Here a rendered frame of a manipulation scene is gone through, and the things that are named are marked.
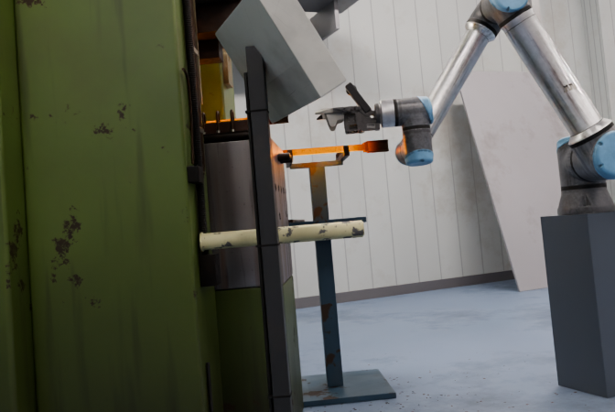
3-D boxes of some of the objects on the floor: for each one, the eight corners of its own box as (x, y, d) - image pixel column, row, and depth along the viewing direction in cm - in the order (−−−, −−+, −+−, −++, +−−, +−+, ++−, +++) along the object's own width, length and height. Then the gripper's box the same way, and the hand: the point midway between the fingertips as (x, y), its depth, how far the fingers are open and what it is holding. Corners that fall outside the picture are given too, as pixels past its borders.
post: (300, 501, 155) (264, 48, 162) (298, 508, 151) (261, 44, 158) (283, 502, 155) (247, 50, 162) (281, 509, 151) (244, 46, 158)
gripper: (382, 125, 206) (316, 132, 207) (379, 133, 223) (318, 138, 224) (379, 98, 207) (314, 105, 208) (376, 107, 224) (316, 113, 225)
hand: (318, 113), depth 216 cm, fingers open, 11 cm apart
